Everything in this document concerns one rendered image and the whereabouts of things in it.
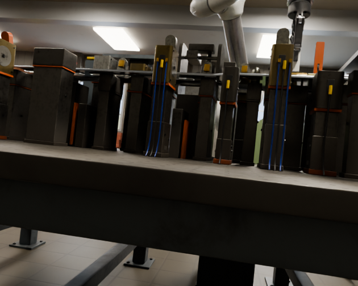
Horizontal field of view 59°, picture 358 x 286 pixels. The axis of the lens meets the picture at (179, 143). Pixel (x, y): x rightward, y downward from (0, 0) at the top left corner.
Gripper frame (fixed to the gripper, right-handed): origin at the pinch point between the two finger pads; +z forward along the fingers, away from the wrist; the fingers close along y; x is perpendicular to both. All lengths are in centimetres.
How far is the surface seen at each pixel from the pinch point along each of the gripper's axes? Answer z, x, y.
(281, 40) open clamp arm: -1.4, -6.0, 17.9
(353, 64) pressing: 7.0, 12.6, 23.1
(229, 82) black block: 12.5, -19.5, 20.6
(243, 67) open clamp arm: -1.9, -18.0, -14.5
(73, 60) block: 6, -76, 15
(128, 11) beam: -183, -228, -352
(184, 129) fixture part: 26.2, -34.9, 6.3
